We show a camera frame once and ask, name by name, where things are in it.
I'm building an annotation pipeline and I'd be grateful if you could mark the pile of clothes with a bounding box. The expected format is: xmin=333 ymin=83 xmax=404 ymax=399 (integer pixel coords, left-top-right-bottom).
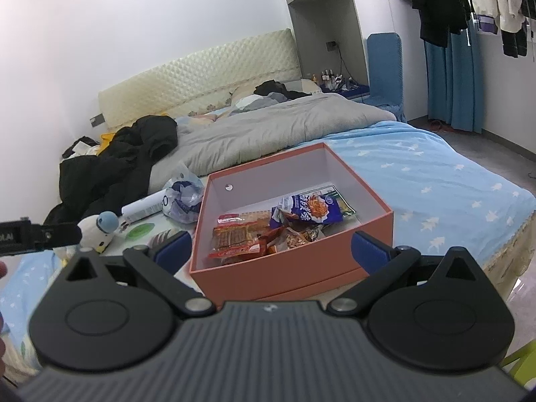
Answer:
xmin=230 ymin=79 xmax=324 ymax=112

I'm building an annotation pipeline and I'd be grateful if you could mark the blue curtain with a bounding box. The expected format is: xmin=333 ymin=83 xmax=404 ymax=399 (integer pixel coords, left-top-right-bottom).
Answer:
xmin=424 ymin=21 xmax=486 ymax=135

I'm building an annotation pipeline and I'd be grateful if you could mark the hanging black coat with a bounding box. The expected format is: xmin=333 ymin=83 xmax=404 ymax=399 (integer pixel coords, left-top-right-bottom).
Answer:
xmin=419 ymin=0 xmax=475 ymax=49

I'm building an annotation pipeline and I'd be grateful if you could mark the person's left hand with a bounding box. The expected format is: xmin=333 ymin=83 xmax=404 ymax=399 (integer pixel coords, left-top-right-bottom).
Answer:
xmin=0 ymin=261 xmax=7 ymax=382

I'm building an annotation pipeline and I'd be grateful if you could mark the blue and white snack packet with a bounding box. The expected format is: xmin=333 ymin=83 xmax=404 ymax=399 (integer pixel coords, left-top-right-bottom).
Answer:
xmin=270 ymin=193 xmax=344 ymax=231

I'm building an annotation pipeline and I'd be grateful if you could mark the red sausage snack packet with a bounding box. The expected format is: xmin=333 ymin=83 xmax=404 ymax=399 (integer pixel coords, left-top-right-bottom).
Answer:
xmin=207 ymin=223 xmax=273 ymax=261

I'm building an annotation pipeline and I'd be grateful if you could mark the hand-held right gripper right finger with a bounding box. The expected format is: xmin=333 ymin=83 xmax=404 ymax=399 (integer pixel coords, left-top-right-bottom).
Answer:
xmin=327 ymin=230 xmax=488 ymax=317

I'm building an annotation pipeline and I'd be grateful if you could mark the black jacket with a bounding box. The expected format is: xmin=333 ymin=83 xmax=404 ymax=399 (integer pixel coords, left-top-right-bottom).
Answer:
xmin=44 ymin=115 xmax=179 ymax=227

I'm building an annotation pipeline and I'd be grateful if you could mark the lime green frame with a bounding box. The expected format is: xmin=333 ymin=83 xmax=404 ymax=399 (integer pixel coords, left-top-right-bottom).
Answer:
xmin=500 ymin=341 xmax=536 ymax=380

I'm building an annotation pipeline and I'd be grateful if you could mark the white paper roll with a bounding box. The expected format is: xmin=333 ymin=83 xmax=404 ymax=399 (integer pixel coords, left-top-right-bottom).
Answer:
xmin=121 ymin=188 xmax=168 ymax=224

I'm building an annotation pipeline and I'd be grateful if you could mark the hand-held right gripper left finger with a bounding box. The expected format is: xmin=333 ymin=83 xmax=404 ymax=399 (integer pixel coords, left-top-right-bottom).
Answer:
xmin=59 ymin=230 xmax=217 ymax=319

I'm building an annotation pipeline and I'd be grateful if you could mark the cream padded headboard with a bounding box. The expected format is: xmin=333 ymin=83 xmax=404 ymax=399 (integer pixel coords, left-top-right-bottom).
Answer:
xmin=98 ymin=28 xmax=303 ymax=131

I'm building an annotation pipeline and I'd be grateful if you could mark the dark hanging garment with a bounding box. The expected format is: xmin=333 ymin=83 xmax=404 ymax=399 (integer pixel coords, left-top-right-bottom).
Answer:
xmin=500 ymin=29 xmax=532 ymax=58

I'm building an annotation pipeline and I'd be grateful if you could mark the clear plastic bag blue print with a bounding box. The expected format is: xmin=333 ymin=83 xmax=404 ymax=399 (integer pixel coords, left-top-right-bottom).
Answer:
xmin=161 ymin=163 xmax=206 ymax=224

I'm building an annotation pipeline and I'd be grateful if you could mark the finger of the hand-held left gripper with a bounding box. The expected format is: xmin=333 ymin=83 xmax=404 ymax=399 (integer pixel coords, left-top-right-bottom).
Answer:
xmin=27 ymin=223 xmax=83 ymax=252

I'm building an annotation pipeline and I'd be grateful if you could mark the chair with blue cover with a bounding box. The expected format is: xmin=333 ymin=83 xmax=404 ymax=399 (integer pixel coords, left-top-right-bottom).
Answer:
xmin=363 ymin=32 xmax=408 ymax=123

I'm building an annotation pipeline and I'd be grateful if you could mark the white wardrobe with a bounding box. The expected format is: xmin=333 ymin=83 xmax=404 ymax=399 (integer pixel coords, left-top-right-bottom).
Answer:
xmin=277 ymin=0 xmax=428 ymax=121

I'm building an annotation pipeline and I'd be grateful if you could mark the grey duvet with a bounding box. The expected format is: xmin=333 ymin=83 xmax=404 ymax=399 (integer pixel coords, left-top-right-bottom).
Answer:
xmin=148 ymin=92 xmax=397 ymax=177

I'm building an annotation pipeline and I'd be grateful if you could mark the clear grey nut snack packet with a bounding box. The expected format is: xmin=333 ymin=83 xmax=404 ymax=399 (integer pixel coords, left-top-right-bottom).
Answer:
xmin=280 ymin=226 xmax=324 ymax=253

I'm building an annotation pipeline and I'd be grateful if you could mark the orange cardboard box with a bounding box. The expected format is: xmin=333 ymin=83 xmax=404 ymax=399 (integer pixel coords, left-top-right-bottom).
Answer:
xmin=189 ymin=142 xmax=394 ymax=302

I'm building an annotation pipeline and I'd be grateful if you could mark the group of small bottles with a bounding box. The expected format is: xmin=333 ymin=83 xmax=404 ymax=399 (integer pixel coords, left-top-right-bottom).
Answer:
xmin=320 ymin=68 xmax=356 ymax=92

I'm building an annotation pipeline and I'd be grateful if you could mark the red label tofu snack packet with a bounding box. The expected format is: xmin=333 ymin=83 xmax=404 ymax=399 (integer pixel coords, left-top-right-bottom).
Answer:
xmin=217 ymin=213 xmax=273 ymax=229

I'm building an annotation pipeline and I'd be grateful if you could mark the white and blue plush toy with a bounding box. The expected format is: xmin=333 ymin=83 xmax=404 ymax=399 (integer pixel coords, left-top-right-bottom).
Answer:
xmin=54 ymin=211 xmax=120 ymax=261

